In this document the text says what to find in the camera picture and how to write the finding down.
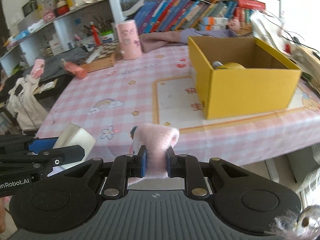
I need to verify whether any pink cylindrical container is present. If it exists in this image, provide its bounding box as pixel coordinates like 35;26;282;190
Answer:
116;20;142;60

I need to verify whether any red thick dictionary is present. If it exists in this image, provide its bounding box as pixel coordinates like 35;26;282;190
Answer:
236;0;266;11

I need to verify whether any pink checkered tablecloth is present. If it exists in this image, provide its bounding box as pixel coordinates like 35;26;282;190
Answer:
37;46;319;165

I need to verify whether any pink pig plush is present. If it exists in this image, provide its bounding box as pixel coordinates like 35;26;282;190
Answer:
227;17;241;32

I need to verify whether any white tote bag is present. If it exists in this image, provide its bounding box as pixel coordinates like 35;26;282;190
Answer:
6;75;48;131

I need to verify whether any wooden chessboard box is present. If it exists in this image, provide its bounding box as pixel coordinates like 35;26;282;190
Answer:
80;41;118;73

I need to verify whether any orange white box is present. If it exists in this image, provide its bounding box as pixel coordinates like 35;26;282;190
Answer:
200;17;229;25

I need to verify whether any blue white spray bottle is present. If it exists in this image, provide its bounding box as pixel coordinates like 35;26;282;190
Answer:
212;61;223;69

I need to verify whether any pink fuzzy sock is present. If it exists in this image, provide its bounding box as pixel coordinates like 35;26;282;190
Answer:
128;124;180;185

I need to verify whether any pink purple cloth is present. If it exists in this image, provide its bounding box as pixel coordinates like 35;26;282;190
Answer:
139;28;237;53

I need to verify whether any yellow clear tape roll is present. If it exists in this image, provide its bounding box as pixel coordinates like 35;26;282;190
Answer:
219;62;245;69

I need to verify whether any yellow cardboard box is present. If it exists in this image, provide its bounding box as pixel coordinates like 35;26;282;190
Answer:
188;36;302;120

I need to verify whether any stack of papers and books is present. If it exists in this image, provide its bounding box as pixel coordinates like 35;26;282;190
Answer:
250;10;319;94

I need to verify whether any pink spray bottle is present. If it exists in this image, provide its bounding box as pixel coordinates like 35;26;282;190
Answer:
61;59;87;79

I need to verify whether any grey folded garment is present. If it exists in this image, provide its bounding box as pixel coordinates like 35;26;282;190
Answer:
23;47;89;82

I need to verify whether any row of leaning books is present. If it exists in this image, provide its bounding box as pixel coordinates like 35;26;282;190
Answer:
133;0;237;34

